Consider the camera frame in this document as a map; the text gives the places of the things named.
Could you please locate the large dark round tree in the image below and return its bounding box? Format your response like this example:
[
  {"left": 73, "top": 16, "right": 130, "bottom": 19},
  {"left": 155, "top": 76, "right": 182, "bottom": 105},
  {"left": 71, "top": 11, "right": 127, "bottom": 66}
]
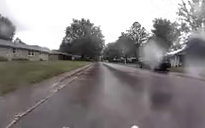
[{"left": 58, "top": 18, "right": 106, "bottom": 61}]

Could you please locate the pale leafy tree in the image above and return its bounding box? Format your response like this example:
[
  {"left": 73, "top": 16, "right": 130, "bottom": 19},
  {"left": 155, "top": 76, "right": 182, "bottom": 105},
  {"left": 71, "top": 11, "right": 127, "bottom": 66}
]
[{"left": 175, "top": 0, "right": 205, "bottom": 35}]

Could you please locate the group of trees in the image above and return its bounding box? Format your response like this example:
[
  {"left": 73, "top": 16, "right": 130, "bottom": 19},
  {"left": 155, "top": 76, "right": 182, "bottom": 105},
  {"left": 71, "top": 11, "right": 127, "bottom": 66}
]
[{"left": 102, "top": 21, "right": 152, "bottom": 63}]

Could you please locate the concrete kerb strip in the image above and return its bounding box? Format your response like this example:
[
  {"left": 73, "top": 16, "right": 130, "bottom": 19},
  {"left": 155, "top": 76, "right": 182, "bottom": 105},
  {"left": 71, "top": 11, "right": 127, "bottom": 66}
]
[{"left": 0, "top": 62, "right": 95, "bottom": 128}]

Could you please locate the dark vehicle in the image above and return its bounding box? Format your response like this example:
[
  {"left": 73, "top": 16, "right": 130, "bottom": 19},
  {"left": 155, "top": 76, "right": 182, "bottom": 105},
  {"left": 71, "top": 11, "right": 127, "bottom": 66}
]
[{"left": 153, "top": 57, "right": 172, "bottom": 73}]

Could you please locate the low dark building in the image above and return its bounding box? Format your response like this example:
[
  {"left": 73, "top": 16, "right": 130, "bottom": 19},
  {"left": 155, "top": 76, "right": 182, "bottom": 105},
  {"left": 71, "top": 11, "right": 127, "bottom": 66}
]
[{"left": 48, "top": 49, "right": 83, "bottom": 62}]

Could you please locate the low beige house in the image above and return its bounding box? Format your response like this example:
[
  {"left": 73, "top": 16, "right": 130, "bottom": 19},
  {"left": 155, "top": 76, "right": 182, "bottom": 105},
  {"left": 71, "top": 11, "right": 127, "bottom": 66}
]
[{"left": 0, "top": 36, "right": 51, "bottom": 62}]

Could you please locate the grass lawn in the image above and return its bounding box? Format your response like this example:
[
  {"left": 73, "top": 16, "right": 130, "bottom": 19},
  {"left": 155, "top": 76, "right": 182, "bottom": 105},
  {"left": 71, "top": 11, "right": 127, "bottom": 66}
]
[{"left": 0, "top": 59, "right": 91, "bottom": 99}]

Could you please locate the wet grey asphalt road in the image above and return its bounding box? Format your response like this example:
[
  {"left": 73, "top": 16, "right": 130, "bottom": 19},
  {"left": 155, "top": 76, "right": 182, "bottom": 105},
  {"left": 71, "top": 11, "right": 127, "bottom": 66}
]
[{"left": 6, "top": 61, "right": 205, "bottom": 128}]

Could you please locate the dark leafy tree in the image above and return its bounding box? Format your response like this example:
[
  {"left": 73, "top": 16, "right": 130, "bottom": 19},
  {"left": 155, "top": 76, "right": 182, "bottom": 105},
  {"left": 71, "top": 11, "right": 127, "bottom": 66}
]
[{"left": 151, "top": 17, "right": 182, "bottom": 52}]

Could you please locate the house with pale roof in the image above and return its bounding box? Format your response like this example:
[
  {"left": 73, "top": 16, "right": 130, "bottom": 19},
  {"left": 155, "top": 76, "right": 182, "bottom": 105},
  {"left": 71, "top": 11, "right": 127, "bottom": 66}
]
[{"left": 164, "top": 36, "right": 205, "bottom": 76}]

